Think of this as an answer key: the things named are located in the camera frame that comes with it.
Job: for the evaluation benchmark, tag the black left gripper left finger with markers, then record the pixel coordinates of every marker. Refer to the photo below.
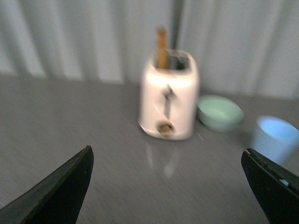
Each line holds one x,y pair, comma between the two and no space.
58,198

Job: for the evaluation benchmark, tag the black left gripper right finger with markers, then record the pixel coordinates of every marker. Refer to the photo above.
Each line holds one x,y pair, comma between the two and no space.
275,188

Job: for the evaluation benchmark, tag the blue cup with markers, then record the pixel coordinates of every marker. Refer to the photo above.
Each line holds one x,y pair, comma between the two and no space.
274,138

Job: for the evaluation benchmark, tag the green bowl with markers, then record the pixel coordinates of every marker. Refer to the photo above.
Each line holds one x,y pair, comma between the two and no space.
218,113

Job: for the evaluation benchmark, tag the white toaster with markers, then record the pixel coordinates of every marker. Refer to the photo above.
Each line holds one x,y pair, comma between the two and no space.
168,98

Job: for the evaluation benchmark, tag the toast slice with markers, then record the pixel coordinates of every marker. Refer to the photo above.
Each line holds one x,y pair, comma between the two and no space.
162,54

